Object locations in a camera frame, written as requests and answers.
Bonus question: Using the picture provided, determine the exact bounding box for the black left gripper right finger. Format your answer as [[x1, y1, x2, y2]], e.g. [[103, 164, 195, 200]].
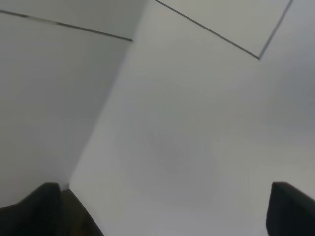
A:
[[266, 182, 315, 236]]

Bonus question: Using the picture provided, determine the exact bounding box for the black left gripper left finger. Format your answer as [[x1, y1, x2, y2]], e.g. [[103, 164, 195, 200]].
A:
[[0, 183, 103, 236]]

